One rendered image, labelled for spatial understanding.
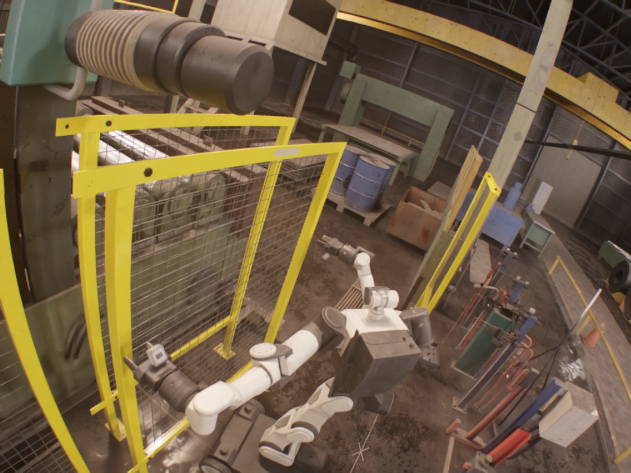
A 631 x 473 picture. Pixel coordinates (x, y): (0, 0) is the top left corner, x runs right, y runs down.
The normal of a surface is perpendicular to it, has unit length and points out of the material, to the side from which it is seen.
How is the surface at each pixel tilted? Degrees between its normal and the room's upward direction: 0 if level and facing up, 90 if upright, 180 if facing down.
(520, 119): 90
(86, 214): 90
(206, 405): 0
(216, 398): 0
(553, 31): 90
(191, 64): 84
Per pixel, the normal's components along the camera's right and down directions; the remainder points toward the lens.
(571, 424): -0.43, 0.28
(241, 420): 0.31, -0.85
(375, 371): 0.28, 0.46
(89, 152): 0.83, 0.47
